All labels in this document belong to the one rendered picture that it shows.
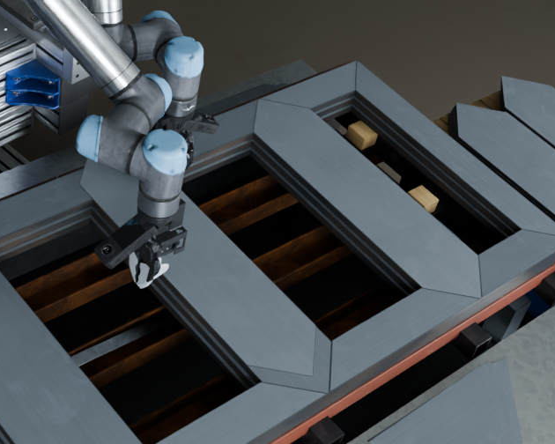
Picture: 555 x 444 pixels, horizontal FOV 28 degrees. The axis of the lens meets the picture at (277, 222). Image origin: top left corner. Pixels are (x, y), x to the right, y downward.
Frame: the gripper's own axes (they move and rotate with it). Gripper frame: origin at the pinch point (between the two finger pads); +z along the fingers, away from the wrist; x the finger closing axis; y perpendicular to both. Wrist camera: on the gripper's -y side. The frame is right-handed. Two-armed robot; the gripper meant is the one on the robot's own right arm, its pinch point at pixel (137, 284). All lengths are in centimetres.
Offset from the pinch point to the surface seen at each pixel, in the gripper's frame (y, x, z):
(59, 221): 0.6, 27.5, 7.6
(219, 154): 43, 27, 8
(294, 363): 17.2, -28.2, 5.8
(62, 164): 21, 57, 25
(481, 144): 103, -2, 8
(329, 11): 209, 143, 93
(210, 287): 15.3, -4.6, 5.8
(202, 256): 18.9, 3.0, 5.8
